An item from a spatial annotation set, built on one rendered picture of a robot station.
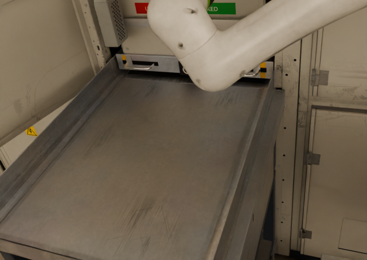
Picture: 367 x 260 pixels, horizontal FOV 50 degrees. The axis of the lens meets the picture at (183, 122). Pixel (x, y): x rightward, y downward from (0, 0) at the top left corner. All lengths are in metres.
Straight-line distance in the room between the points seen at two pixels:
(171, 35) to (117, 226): 0.42
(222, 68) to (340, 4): 0.23
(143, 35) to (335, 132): 0.68
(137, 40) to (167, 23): 0.60
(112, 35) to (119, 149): 0.36
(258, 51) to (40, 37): 0.75
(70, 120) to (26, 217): 0.34
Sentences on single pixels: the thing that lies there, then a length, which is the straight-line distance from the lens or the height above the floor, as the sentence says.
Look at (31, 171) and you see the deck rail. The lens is 1.11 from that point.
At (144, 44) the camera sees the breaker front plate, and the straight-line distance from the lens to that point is 1.33.
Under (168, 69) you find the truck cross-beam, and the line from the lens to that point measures 1.33.
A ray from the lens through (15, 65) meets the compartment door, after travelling 1.26.
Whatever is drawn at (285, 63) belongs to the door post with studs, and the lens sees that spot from 1.18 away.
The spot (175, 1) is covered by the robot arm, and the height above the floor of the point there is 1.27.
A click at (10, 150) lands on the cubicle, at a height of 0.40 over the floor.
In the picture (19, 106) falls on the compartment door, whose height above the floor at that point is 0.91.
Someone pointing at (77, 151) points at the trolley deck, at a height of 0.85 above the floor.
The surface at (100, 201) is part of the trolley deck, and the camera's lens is 0.96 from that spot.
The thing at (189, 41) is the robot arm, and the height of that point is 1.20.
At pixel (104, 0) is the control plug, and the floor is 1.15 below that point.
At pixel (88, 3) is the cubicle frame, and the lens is 1.32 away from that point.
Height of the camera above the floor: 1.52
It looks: 37 degrees down
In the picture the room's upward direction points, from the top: 9 degrees counter-clockwise
